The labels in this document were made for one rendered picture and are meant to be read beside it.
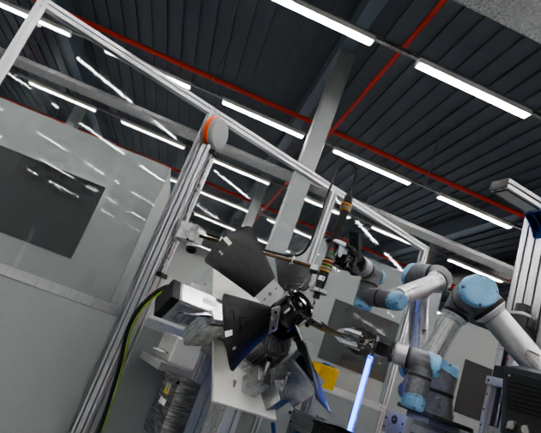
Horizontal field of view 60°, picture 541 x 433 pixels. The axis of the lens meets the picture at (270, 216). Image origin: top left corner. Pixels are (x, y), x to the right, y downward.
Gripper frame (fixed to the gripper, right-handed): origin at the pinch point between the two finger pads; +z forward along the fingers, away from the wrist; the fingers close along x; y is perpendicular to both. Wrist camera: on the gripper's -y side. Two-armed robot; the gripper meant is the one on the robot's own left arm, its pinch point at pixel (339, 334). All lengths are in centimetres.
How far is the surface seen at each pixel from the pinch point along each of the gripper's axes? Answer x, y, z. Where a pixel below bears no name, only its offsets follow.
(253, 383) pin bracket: 23.6, 19.7, 18.9
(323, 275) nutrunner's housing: -18.7, 3.8, 10.9
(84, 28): -90, 40, 133
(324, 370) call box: 16.6, -33.4, 9.1
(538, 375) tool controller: -6, 21, -60
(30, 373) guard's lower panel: 51, 21, 108
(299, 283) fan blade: -13.8, -0.2, 20.2
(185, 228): -22, 3, 75
